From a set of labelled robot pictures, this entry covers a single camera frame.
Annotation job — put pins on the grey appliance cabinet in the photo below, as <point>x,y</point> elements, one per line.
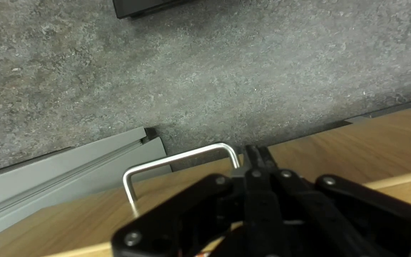
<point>49,187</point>

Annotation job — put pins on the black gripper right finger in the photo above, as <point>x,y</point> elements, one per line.
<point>334,215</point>

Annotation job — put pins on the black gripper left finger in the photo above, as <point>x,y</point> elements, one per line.
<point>192,215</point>

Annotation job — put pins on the wooden drawer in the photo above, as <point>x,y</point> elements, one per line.
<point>357,144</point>

